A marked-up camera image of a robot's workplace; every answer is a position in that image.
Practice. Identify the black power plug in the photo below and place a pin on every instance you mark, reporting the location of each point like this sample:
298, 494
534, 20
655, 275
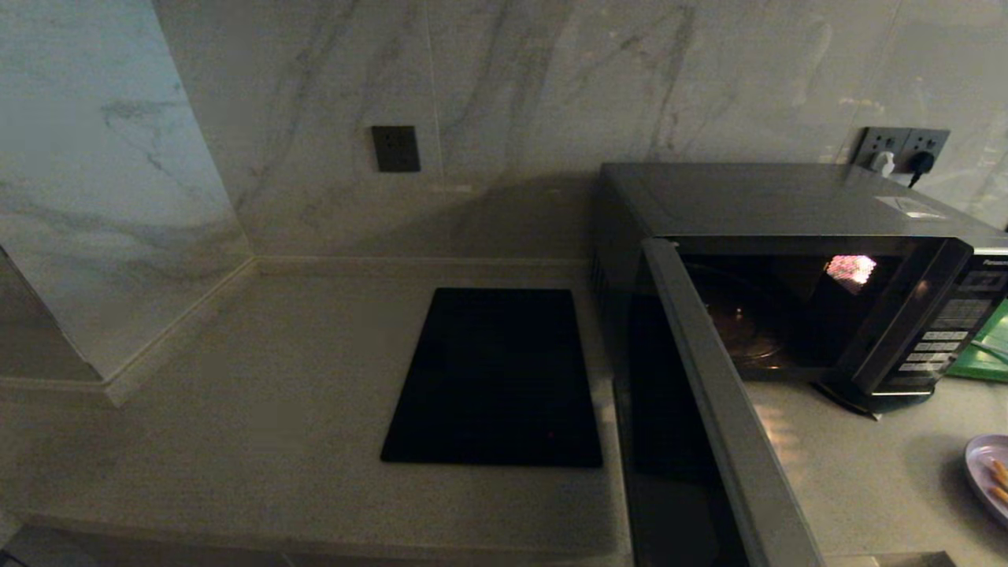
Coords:
922, 162

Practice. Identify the purple plate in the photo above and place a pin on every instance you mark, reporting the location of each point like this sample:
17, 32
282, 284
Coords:
983, 472

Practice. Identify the orange french fry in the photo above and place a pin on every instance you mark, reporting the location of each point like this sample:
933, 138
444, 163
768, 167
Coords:
1000, 471
1000, 494

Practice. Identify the green cutting board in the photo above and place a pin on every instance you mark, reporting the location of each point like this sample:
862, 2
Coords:
988, 362

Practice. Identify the dark wall switch panel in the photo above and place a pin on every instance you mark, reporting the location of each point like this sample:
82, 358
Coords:
395, 149

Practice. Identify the black induction cooktop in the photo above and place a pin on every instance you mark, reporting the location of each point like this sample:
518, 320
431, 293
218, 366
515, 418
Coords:
496, 378

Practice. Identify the microwave oven door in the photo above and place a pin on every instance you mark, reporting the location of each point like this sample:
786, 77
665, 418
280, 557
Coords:
732, 425

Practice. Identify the grey wall outlet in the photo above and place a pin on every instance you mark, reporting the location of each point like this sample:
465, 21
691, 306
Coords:
880, 140
934, 140

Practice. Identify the white power plug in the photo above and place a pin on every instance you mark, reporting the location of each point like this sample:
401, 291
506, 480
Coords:
885, 163

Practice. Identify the silver microwave oven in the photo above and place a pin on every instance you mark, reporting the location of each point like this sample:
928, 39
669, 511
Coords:
748, 197

